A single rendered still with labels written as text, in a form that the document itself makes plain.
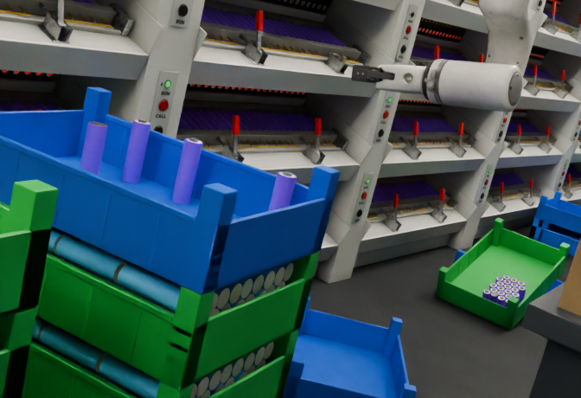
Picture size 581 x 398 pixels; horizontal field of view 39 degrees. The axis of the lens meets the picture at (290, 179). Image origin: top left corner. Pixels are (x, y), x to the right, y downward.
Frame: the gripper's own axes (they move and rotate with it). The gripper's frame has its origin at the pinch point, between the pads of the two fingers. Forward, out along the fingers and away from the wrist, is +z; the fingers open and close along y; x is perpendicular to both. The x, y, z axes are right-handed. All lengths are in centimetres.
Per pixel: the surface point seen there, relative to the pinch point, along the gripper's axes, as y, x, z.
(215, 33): -33.2, 4.1, 10.8
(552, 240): 133, -48, 1
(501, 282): 42, -45, -18
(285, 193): -82, -12, -44
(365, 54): 13.8, 4.4, 8.9
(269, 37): -18.8, 4.8, 10.2
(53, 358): -100, -27, -35
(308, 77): -11.6, -1.8, 5.4
